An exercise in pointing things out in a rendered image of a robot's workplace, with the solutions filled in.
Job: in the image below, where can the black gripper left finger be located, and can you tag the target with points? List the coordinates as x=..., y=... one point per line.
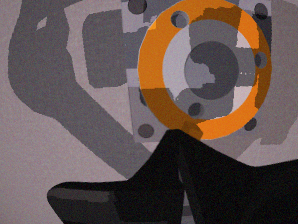
x=154, y=195

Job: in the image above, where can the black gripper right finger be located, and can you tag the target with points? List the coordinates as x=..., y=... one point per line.
x=221, y=190

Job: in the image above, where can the orange round plate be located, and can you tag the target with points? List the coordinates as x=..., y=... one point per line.
x=162, y=58

